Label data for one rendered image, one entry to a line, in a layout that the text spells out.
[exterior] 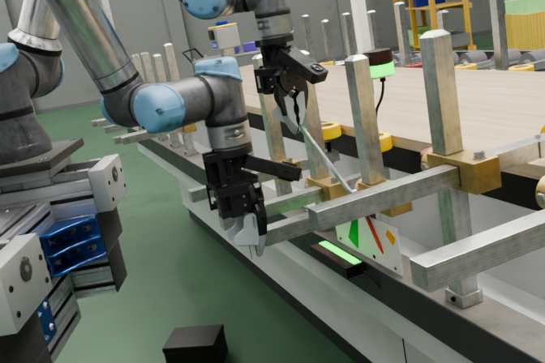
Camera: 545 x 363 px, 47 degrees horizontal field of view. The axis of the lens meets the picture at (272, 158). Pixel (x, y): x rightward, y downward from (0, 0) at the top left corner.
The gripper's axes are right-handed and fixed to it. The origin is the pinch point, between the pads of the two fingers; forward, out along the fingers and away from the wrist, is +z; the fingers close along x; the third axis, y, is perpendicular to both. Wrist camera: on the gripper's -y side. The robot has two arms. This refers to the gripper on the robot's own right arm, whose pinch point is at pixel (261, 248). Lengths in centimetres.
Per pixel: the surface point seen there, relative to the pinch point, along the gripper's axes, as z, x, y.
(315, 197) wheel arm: 1.5, -23.5, -23.0
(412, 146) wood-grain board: -6.4, -15.5, -45.7
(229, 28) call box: -39, -76, -28
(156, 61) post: -28, -177, -27
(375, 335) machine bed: 59, -51, -49
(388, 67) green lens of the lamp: -27.4, -1.0, -32.6
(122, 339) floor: 83, -152, 18
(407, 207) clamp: -0.9, 5.0, -29.0
